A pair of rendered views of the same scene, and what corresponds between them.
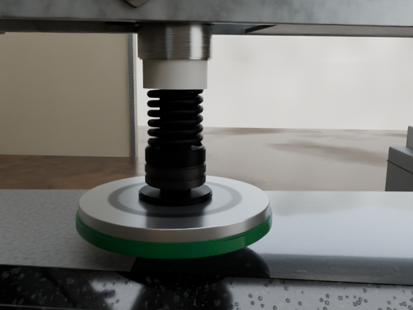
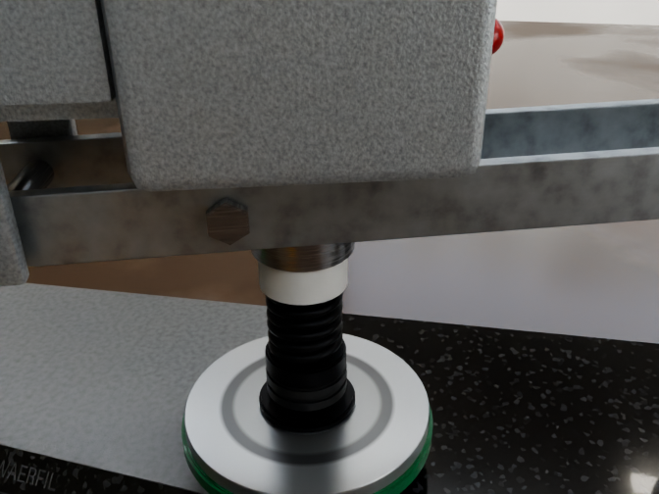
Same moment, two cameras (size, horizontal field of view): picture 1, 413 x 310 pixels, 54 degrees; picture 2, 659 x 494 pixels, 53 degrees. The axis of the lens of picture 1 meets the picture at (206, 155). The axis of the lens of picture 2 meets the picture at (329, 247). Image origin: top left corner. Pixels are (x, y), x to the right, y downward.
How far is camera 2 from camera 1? 0.26 m
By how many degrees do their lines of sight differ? 20
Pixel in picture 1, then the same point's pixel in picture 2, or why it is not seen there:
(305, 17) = (482, 224)
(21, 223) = (130, 380)
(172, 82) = (291, 296)
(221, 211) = (353, 453)
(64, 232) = (177, 407)
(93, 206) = (200, 420)
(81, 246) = not seen: hidden behind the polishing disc
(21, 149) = not seen: hidden behind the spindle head
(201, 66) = (333, 271)
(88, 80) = not seen: outside the picture
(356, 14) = (571, 212)
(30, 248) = (135, 439)
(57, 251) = (165, 450)
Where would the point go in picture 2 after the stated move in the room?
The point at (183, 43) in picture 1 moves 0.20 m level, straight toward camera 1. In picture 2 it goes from (304, 255) to (223, 469)
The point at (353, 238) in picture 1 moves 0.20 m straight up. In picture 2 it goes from (550, 467) to (589, 270)
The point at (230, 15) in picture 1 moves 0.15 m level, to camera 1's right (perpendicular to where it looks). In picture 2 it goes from (366, 233) to (604, 253)
